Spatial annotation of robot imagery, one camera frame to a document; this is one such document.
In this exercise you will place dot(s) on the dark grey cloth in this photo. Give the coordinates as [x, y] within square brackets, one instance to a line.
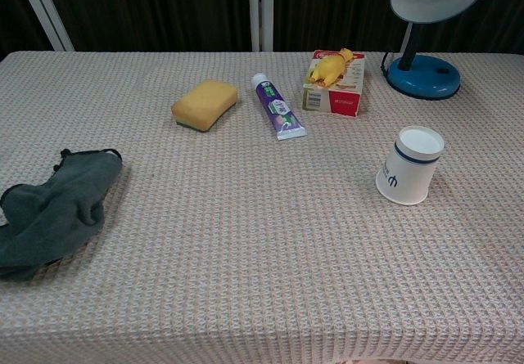
[53, 212]

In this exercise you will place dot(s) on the cardboard box with red print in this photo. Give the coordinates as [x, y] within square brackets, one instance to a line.
[340, 94]

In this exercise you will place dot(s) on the blue desk lamp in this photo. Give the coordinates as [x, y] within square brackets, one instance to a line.
[425, 69]

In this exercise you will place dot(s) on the white slanted frame bar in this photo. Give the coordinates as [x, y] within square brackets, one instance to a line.
[45, 10]

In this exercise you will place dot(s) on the beige waffle tablecloth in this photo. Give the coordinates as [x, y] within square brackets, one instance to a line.
[245, 237]

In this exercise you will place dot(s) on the yellow sponge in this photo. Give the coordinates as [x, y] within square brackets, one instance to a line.
[204, 103]

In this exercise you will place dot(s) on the white vertical post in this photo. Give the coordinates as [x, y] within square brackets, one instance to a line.
[261, 10]

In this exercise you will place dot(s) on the white paper cup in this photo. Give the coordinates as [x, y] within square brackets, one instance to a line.
[407, 167]

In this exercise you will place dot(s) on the yellow rubber chicken toy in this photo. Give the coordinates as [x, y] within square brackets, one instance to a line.
[327, 69]

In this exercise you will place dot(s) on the purple toothpaste tube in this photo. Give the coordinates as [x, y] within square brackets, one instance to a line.
[277, 106]

